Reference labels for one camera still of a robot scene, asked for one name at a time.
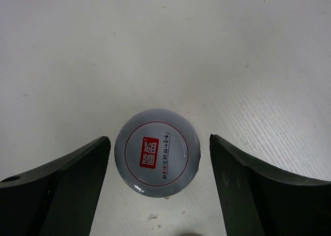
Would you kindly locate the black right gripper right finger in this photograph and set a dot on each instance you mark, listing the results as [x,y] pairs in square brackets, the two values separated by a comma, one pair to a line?
[258,198]

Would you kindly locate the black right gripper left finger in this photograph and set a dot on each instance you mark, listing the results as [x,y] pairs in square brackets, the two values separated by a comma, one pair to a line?
[57,198]

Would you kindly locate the white-lid glass jar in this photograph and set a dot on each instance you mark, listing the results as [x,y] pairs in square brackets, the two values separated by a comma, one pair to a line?
[157,153]

